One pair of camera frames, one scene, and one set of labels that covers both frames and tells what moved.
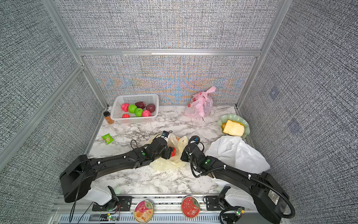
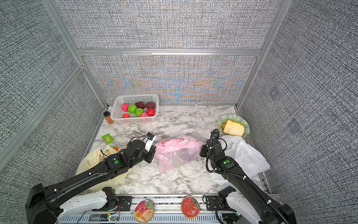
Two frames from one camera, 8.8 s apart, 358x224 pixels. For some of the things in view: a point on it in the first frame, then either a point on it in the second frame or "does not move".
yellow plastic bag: [175, 161] to [94, 156]
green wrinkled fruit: [138, 112] does not move
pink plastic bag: [200, 104] to [175, 151]
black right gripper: [184, 154] to [204, 148]
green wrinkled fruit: [131, 108] does not move
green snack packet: [107, 138] does not move
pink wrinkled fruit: [124, 107] does not move
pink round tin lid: [143, 211] does not move
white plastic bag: [234, 151] does not move
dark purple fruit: [141, 105] does not move
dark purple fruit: [150, 107] does not move
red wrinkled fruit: [174, 152] to [150, 112]
